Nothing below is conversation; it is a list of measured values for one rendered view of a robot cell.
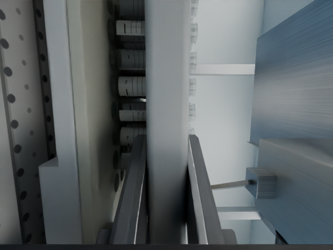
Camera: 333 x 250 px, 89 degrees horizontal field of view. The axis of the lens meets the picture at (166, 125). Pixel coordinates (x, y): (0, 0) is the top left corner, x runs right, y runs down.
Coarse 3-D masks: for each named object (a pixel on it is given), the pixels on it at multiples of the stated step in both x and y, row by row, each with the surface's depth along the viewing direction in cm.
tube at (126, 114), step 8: (112, 104) 11; (120, 104) 11; (128, 104) 12; (136, 104) 12; (144, 104) 12; (192, 104) 12; (112, 112) 11; (120, 112) 11; (128, 112) 11; (136, 112) 11; (144, 112) 11; (192, 112) 11; (120, 120) 12; (128, 120) 12; (136, 120) 12; (144, 120) 12; (192, 120) 12
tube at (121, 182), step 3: (117, 174) 13; (120, 174) 13; (123, 174) 13; (117, 177) 12; (120, 177) 12; (123, 177) 12; (114, 180) 12; (117, 180) 12; (120, 180) 12; (123, 180) 12; (114, 183) 12; (117, 183) 12; (120, 183) 12; (114, 186) 12; (117, 186) 12; (120, 186) 12; (114, 189) 12; (117, 189) 12; (120, 189) 12
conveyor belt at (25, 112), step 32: (0, 0) 8; (32, 0) 10; (0, 32) 8; (32, 32) 10; (0, 64) 8; (32, 64) 10; (0, 96) 8; (32, 96) 10; (0, 128) 8; (32, 128) 10; (0, 160) 8; (32, 160) 10; (0, 192) 8; (32, 192) 10; (0, 224) 8; (32, 224) 10
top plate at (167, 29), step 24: (168, 0) 7; (168, 24) 7; (168, 48) 7; (168, 72) 7; (168, 96) 8; (168, 120) 8; (168, 144) 8; (168, 168) 8; (168, 192) 8; (168, 216) 8; (168, 240) 8
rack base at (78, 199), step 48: (48, 0) 7; (96, 0) 9; (48, 48) 8; (96, 48) 9; (96, 96) 9; (96, 144) 9; (48, 192) 8; (96, 192) 9; (48, 240) 8; (96, 240) 9
